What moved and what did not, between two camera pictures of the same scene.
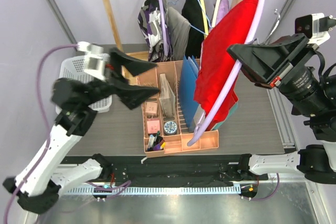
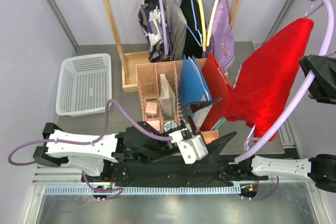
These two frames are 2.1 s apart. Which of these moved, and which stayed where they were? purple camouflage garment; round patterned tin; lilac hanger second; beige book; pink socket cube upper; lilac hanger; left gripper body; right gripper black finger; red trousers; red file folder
Moved: red file folder; lilac hanger; left gripper body; red trousers; right gripper black finger
Stayed: purple camouflage garment; round patterned tin; beige book; pink socket cube upper; lilac hanger second
